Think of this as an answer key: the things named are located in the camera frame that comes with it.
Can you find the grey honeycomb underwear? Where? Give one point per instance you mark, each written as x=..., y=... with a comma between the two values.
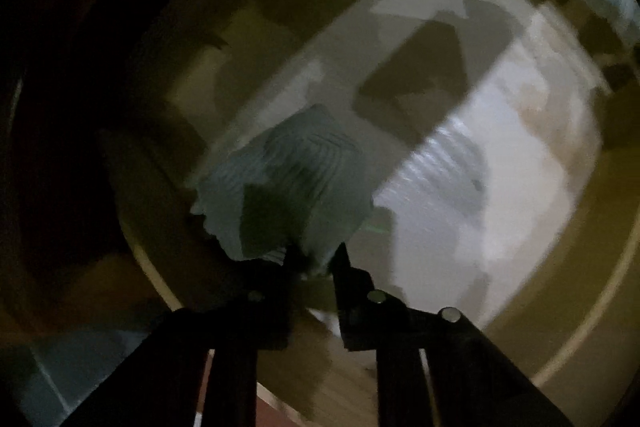
x=300, y=167

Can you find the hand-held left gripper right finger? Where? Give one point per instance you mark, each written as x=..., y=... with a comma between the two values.
x=357, y=307

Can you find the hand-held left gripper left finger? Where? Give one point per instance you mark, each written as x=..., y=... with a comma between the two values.
x=270, y=307

